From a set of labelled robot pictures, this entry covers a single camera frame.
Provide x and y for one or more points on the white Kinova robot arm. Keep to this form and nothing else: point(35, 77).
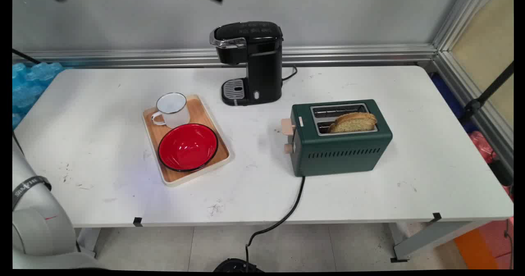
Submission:
point(39, 222)

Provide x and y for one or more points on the black coffee machine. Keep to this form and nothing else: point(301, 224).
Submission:
point(254, 58)

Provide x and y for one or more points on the white enamel mug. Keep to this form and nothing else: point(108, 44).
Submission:
point(172, 110)

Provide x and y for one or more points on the wooden serving tray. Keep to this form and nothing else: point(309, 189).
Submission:
point(197, 116)

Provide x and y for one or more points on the red bowl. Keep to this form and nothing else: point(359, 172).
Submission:
point(188, 147)

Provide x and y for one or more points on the black thin rod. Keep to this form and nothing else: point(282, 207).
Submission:
point(24, 56)

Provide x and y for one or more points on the blue bubble wrap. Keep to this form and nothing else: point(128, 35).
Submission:
point(28, 85)

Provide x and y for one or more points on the toasted bread slice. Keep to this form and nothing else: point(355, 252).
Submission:
point(353, 122)

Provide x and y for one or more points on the green two-slot toaster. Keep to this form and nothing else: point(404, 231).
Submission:
point(340, 144)

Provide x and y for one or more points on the black round floor object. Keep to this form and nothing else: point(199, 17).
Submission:
point(237, 265)

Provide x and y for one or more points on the black tripod leg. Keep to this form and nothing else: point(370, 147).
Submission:
point(488, 91)

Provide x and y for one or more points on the red plastic bag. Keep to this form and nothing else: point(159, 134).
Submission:
point(484, 144)

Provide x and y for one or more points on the aluminium frame rail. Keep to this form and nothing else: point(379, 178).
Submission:
point(348, 53)

